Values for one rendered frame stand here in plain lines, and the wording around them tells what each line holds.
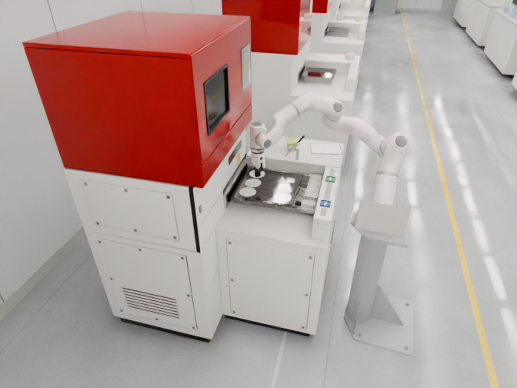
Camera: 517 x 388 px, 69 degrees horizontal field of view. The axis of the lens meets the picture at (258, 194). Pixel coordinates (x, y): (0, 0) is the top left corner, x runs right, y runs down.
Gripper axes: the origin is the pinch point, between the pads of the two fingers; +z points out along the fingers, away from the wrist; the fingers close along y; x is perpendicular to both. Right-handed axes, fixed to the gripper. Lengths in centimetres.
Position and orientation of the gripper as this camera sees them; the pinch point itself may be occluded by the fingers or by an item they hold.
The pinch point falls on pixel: (257, 173)
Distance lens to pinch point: 226.5
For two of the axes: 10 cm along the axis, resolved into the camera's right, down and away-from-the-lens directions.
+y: -4.5, -5.0, 7.4
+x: -8.9, 2.5, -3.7
